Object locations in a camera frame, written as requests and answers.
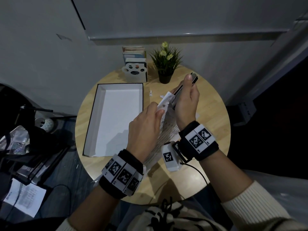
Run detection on person's left hand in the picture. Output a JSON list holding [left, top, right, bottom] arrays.
[[126, 102, 166, 163]]

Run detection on person's right hand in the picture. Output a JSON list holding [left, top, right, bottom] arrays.
[[173, 74, 200, 132]]

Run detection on black stapler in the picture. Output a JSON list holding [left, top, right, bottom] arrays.
[[171, 73, 198, 109]]

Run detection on white printed paper sheet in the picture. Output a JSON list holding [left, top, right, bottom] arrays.
[[143, 92, 200, 171]]

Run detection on person's left forearm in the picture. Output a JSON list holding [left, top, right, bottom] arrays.
[[68, 185, 121, 231]]

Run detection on person's right forearm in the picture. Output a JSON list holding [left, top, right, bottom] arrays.
[[199, 150, 308, 231]]

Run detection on potted green plant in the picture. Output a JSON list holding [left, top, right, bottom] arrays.
[[150, 41, 184, 84]]

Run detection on grey roller blind bar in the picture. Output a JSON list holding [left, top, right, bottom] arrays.
[[88, 31, 290, 46]]

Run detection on white shallow box lid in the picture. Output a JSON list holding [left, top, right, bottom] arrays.
[[82, 83, 144, 158]]

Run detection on black marker wristband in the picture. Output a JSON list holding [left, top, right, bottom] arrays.
[[99, 149, 146, 200], [178, 121, 219, 164]]

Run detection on white paw print holder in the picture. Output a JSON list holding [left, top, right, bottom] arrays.
[[121, 58, 148, 83]]

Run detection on books in holder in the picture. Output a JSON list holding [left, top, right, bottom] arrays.
[[122, 46, 147, 63]]

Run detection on white power adapter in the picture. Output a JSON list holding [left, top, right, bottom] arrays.
[[236, 98, 257, 127]]

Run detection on striped white black garment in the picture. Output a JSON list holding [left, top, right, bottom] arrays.
[[115, 197, 231, 231]]

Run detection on white patterned cup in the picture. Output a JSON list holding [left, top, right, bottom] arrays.
[[35, 117, 55, 133]]

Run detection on black stand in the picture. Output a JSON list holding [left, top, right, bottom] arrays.
[[14, 104, 77, 133]]

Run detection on stack of dark books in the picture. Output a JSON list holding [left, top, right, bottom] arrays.
[[14, 146, 71, 186]]

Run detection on clear plastic bag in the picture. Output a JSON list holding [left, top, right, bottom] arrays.
[[0, 125, 31, 156]]

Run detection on white printed floor paper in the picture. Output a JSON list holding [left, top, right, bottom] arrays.
[[3, 178, 47, 218]]

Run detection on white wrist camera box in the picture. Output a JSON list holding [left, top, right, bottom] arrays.
[[161, 141, 184, 172]]

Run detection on black camera cable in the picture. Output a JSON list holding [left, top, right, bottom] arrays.
[[180, 162, 209, 186]]

